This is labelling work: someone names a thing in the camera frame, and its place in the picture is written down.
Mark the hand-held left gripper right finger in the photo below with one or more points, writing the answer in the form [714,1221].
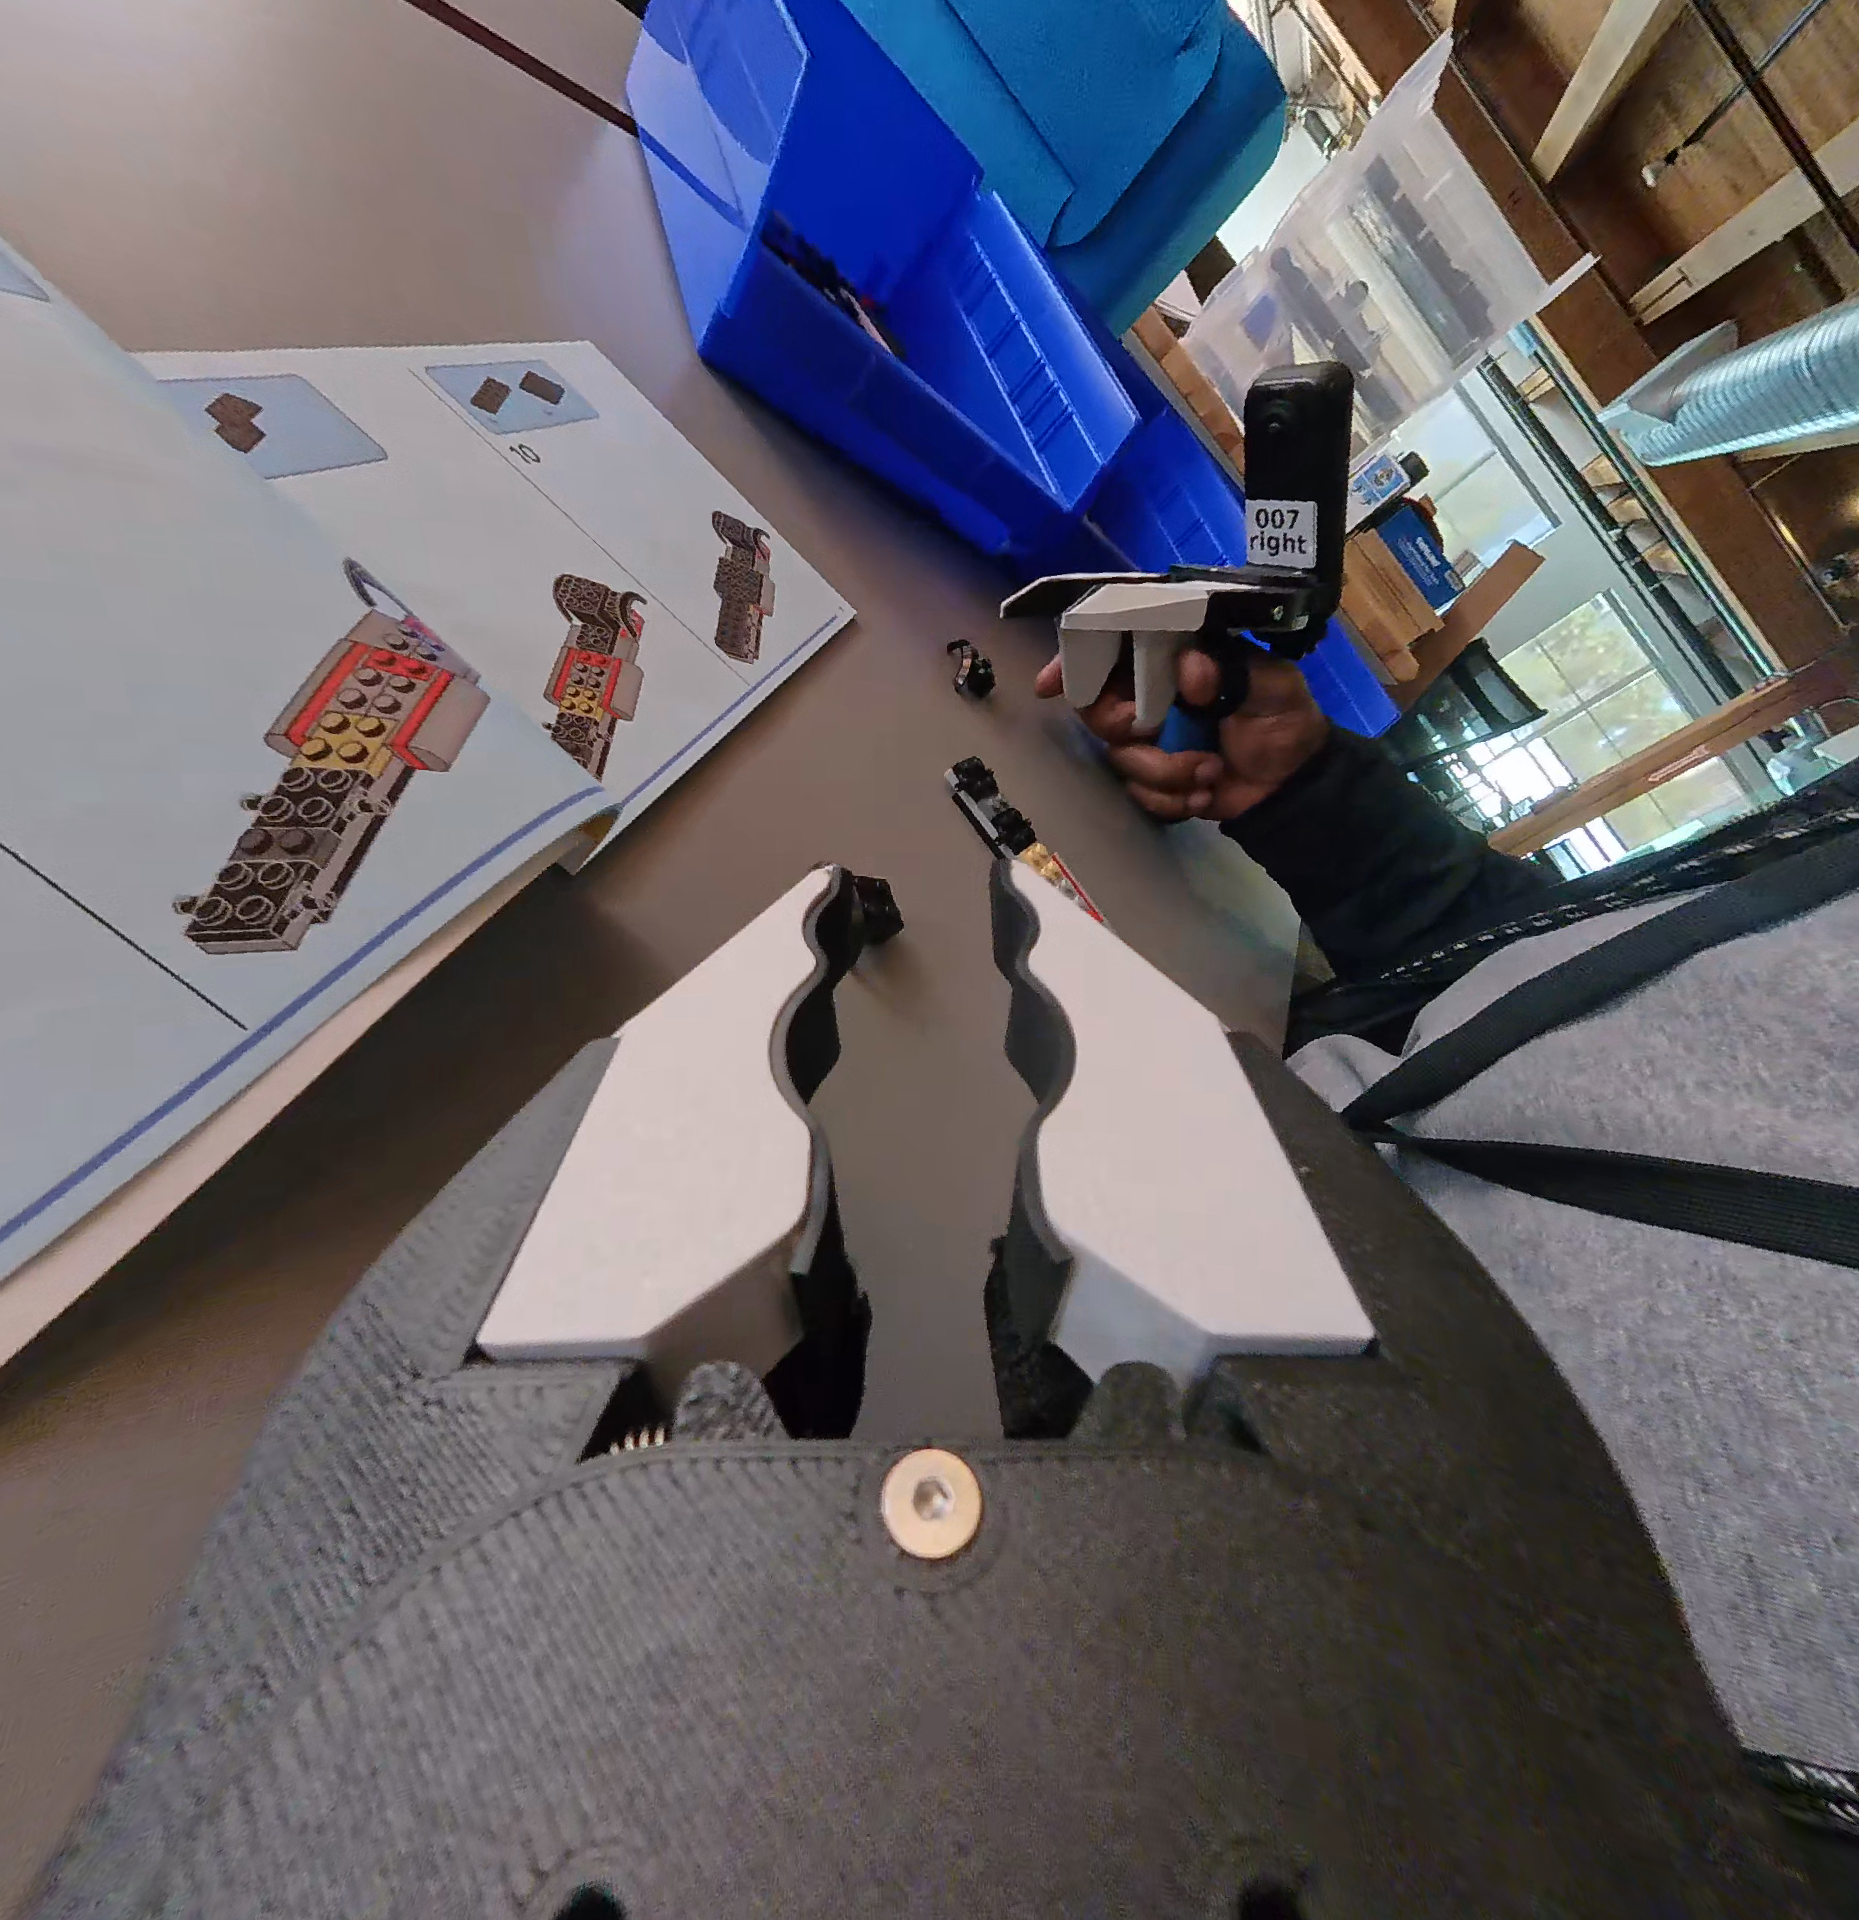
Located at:
[1202,1203]

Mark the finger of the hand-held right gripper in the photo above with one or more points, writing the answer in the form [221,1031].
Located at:
[1121,643]
[1094,589]

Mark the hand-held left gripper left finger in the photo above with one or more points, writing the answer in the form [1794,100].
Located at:
[656,1203]

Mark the black curved toy brick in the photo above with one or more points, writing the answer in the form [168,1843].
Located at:
[976,672]

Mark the grey red toy brick model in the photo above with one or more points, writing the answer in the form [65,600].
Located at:
[997,810]

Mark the black toy brick with pins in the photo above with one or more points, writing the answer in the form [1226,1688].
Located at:
[874,911]

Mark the person's right forearm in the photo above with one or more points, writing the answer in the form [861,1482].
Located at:
[1376,884]

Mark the grey-brown desk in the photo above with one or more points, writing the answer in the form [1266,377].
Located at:
[871,751]

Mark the person's right hand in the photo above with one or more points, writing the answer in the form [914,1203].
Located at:
[1264,731]

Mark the small printed cardboard box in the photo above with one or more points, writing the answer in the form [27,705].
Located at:
[1386,479]

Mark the blue plastic bin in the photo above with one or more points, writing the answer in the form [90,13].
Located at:
[813,377]
[1168,499]

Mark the small blue cardboard box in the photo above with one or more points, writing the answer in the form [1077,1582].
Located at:
[1419,547]

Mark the clear plastic organizer box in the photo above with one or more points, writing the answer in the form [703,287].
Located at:
[1392,254]

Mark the teal plastic bin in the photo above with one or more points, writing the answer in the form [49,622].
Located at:
[1094,119]

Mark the pile of mixed toy bricks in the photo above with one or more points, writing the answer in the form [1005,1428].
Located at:
[840,280]

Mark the brick instruction booklet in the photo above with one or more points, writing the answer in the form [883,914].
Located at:
[197,672]

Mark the silver spiral air duct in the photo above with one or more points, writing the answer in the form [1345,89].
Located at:
[1766,393]

